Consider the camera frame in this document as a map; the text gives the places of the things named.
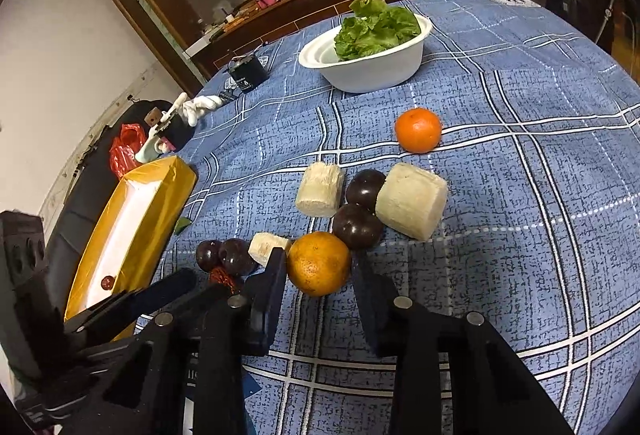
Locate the orange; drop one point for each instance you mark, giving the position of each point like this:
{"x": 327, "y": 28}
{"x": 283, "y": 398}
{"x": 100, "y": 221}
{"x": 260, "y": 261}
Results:
{"x": 318, "y": 263}
{"x": 417, "y": 131}

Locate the wooden counter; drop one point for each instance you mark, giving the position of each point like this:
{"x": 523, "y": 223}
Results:
{"x": 300, "y": 10}

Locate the black leather sofa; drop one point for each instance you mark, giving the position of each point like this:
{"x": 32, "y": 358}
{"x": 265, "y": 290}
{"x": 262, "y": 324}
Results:
{"x": 85, "y": 215}

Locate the yellow cardboard tray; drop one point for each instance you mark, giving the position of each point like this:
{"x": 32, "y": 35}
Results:
{"x": 130, "y": 215}

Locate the white bowl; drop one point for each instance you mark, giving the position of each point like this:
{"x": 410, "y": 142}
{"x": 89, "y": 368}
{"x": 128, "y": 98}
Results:
{"x": 380, "y": 70}

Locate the red date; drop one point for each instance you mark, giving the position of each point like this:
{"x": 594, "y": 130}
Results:
{"x": 223, "y": 276}
{"x": 106, "y": 283}

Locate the large peeled sugarcane piece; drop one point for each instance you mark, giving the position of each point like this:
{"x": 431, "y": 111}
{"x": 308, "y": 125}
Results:
{"x": 411, "y": 201}

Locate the medium peeled sugarcane piece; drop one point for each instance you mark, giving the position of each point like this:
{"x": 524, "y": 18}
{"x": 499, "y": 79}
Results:
{"x": 320, "y": 190}

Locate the small peeled sugarcane piece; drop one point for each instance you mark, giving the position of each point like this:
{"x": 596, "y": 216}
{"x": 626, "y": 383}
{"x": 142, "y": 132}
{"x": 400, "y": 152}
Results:
{"x": 267, "y": 247}

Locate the white flat box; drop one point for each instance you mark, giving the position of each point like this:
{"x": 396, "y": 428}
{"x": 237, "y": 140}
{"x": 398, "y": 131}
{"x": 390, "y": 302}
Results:
{"x": 197, "y": 46}

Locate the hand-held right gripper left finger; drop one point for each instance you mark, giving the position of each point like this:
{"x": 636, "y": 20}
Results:
{"x": 272, "y": 280}

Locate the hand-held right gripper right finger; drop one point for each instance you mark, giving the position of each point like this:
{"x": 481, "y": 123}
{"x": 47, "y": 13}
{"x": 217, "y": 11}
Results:
{"x": 366, "y": 287}

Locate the green lettuce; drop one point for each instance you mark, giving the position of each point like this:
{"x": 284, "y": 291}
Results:
{"x": 375, "y": 30}

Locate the red plastic bag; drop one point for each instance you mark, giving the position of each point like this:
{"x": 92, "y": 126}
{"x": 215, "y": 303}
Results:
{"x": 122, "y": 155}

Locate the dark purple plum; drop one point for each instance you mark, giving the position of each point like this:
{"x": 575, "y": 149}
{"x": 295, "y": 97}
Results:
{"x": 207, "y": 255}
{"x": 366, "y": 187}
{"x": 357, "y": 226}
{"x": 237, "y": 256}

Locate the dark bottle with cork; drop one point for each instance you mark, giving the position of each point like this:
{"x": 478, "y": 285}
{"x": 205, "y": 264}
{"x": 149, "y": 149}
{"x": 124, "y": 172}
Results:
{"x": 175, "y": 132}

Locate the black jar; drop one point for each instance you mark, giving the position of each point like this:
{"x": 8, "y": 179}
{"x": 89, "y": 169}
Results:
{"x": 247, "y": 77}

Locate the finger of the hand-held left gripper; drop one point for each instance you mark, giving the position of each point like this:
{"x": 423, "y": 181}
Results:
{"x": 165, "y": 287}
{"x": 100, "y": 312}

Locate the small green leaf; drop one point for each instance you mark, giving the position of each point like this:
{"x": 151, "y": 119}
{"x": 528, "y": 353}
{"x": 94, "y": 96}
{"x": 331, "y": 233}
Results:
{"x": 182, "y": 225}

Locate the blue plaid tablecloth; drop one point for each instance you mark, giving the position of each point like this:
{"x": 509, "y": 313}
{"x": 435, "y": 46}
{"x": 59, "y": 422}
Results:
{"x": 500, "y": 165}

